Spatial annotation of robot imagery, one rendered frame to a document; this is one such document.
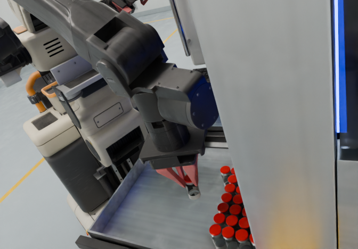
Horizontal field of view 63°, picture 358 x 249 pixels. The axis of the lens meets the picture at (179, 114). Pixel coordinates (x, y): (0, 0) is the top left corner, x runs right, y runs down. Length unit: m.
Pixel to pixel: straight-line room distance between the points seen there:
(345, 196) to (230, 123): 0.09
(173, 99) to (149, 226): 0.34
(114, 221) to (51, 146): 0.79
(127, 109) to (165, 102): 0.84
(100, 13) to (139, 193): 0.43
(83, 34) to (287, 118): 0.27
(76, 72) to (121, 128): 0.27
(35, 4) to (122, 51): 0.14
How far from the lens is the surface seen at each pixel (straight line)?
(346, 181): 0.21
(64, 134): 1.41
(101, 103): 1.16
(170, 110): 0.36
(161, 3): 6.73
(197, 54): 1.37
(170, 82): 0.35
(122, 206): 0.70
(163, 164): 0.45
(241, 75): 0.17
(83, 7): 0.41
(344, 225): 0.24
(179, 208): 0.63
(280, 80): 0.16
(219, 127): 0.75
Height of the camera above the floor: 1.34
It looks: 31 degrees down
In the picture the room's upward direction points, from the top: 20 degrees counter-clockwise
